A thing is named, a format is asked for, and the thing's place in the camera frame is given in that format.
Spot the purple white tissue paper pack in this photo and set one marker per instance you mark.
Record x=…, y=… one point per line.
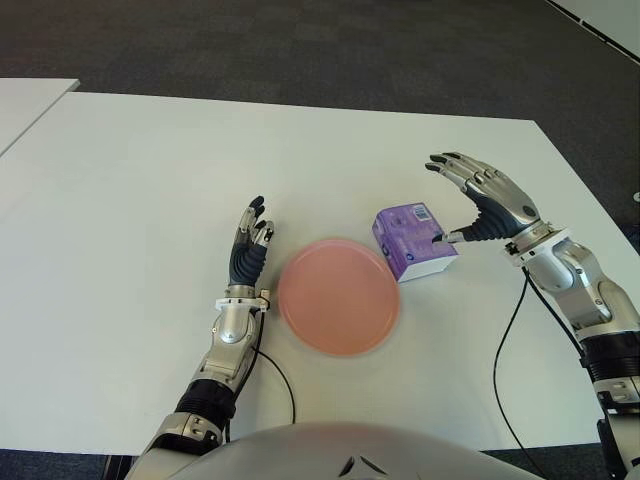
x=410, y=240

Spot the round pink plate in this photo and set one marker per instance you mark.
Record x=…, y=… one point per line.
x=339, y=297

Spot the white table with dark edge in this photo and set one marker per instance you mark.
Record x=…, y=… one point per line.
x=617, y=17

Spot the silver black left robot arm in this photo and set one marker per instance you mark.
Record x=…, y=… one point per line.
x=232, y=330

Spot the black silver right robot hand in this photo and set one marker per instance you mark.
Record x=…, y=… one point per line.
x=495, y=205

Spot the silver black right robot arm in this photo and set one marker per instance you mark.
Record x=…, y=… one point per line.
x=585, y=300

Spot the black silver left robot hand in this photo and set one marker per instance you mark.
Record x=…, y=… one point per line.
x=246, y=260

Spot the silver robot torso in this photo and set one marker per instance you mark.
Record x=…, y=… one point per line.
x=300, y=450

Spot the white side table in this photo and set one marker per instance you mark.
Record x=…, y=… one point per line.
x=27, y=102

